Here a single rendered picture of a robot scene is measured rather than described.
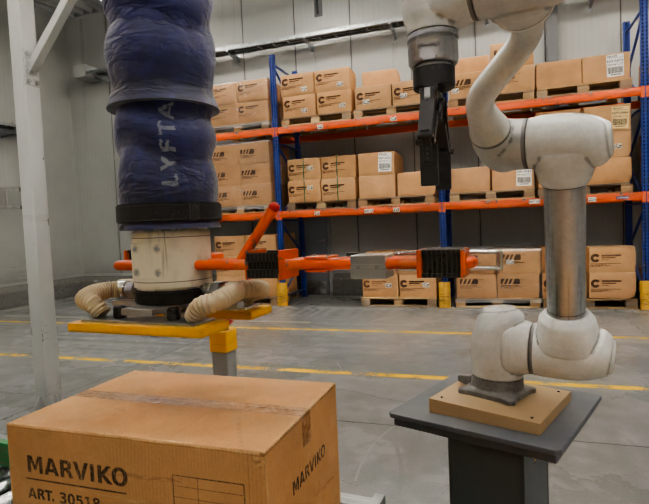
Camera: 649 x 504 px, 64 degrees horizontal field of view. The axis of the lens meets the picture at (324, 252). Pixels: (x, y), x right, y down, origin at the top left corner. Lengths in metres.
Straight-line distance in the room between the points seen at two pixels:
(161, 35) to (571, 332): 1.25
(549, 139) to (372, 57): 8.78
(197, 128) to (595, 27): 9.11
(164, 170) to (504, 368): 1.11
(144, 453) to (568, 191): 1.14
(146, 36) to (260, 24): 9.94
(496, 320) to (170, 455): 1.01
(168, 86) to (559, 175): 0.93
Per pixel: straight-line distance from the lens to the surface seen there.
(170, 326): 1.06
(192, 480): 1.05
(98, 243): 12.72
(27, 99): 4.20
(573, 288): 1.54
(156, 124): 1.12
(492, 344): 1.64
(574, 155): 1.39
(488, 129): 1.33
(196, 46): 1.18
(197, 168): 1.13
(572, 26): 9.93
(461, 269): 0.91
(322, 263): 0.99
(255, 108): 9.13
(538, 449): 1.50
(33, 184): 4.11
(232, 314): 1.19
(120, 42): 1.18
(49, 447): 1.25
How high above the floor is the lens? 1.33
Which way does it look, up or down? 3 degrees down
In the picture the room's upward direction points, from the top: 2 degrees counter-clockwise
